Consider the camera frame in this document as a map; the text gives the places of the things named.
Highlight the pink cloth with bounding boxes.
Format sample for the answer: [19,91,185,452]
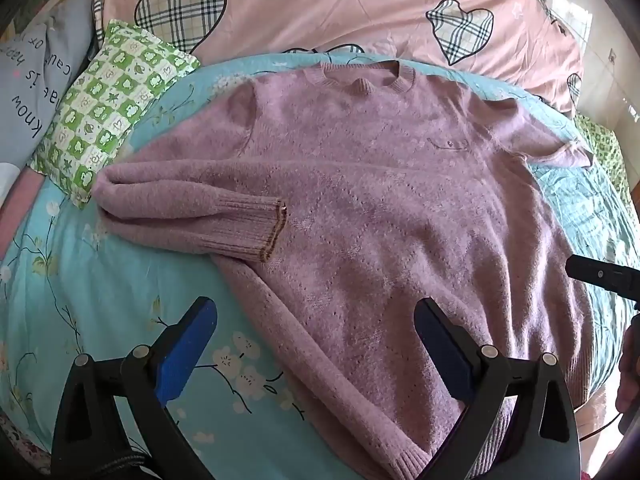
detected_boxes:
[0,167,46,256]

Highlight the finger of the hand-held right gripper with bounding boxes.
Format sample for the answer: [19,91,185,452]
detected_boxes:
[566,254,640,307]

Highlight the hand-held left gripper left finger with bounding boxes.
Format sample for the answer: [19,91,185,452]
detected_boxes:
[50,296,219,480]

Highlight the teal floral bedsheet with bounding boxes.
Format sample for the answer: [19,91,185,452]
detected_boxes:
[0,47,640,480]

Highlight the grey pillow with lettering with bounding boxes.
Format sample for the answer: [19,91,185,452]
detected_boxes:
[0,0,108,168]

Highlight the person's right hand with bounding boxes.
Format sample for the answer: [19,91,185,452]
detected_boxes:
[616,315,640,413]

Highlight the green checked pillow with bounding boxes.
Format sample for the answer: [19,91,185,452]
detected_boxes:
[572,112,633,201]
[27,19,202,210]

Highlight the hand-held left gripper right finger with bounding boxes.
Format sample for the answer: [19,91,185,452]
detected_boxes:
[414,297,581,480]

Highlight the pink quilt with plaid hearts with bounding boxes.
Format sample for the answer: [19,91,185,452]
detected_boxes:
[92,0,586,121]

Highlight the pink knit sweater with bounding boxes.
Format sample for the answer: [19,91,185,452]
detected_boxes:
[92,59,596,480]

